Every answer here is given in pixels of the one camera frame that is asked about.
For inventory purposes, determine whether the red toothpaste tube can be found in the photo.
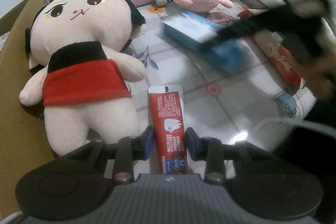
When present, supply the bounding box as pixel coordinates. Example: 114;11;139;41
148;85;189;174

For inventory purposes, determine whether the blue mask box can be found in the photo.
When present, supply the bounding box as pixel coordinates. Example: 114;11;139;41
162;11;246;73

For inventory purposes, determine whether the black-haired red-dress plush doll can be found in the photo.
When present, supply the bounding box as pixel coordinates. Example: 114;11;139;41
19;0;146;156

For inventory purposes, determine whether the person's right hand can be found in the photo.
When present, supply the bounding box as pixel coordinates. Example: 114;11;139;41
293;30;335;100

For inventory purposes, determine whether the pink red tissue pack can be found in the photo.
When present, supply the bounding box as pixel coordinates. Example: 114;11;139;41
237;8;306;88

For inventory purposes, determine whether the brown cardboard box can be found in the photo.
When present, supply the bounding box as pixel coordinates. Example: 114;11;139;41
0;0;54;219

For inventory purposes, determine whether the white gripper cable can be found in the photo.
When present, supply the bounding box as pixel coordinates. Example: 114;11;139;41
252;117;336;135

